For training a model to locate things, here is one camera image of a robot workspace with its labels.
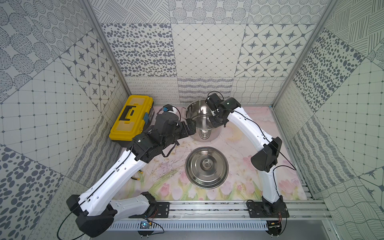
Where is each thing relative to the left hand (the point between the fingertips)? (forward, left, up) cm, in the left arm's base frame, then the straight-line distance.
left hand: (188, 121), depth 65 cm
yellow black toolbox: (+19, +35, -18) cm, 44 cm away
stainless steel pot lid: (-7, -9, -35) cm, 37 cm away
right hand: (+12, -16, -16) cm, 26 cm away
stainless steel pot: (+28, -5, -24) cm, 37 cm away
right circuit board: (-33, -42, -39) cm, 66 cm away
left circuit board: (-35, +21, -38) cm, 56 cm away
